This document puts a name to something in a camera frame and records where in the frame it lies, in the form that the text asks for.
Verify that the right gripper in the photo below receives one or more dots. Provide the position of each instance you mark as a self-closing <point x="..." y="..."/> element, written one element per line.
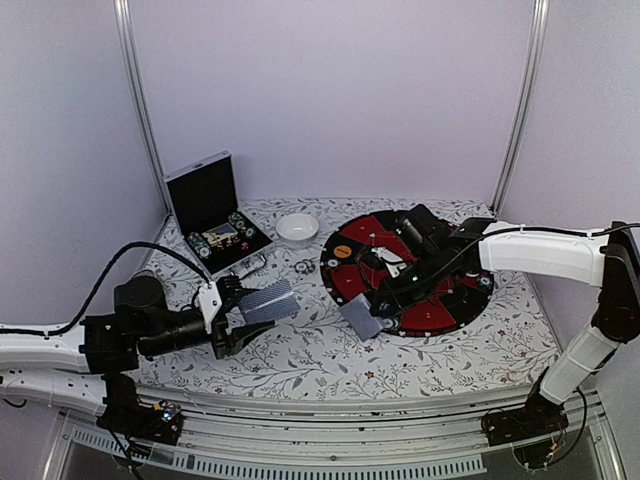
<point x="396" y="296"/>

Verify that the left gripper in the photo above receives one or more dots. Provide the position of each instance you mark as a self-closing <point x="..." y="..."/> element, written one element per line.
<point x="240" y="336"/>

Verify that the blue card deck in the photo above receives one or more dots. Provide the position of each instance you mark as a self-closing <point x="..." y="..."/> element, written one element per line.
<point x="275" y="302"/>

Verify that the orange big blind button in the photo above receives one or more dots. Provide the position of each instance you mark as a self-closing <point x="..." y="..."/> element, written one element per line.
<point x="342" y="252"/>

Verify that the dealt cards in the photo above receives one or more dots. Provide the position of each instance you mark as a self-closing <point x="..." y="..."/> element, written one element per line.
<point x="357" y="314"/>

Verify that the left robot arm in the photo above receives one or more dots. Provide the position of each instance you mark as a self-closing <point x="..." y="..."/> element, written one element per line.
<point x="58" y="348"/>

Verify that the round red black poker mat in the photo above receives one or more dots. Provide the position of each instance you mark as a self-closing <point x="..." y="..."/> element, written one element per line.
<point x="450" y="307"/>

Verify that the long poker chip row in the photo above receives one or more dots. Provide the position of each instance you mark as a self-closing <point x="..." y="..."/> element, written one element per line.
<point x="199" y="245"/>

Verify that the boxed playing card deck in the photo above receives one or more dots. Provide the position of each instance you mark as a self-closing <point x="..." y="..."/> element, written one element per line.
<point x="220" y="234"/>

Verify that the short poker chip row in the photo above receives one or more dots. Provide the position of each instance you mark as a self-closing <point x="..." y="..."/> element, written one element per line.
<point x="237" y="221"/>

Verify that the white ceramic bowl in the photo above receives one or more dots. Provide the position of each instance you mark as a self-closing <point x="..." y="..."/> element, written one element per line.
<point x="297" y="230"/>

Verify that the floral tablecloth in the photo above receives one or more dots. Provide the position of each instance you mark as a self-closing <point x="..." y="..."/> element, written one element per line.
<point x="315" y="355"/>

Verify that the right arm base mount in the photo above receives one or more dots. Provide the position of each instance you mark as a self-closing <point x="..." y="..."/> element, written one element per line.
<point x="523" y="423"/>

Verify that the aluminium frame post left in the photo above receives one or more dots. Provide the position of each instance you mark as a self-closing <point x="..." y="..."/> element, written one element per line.
<point x="132" y="68"/>

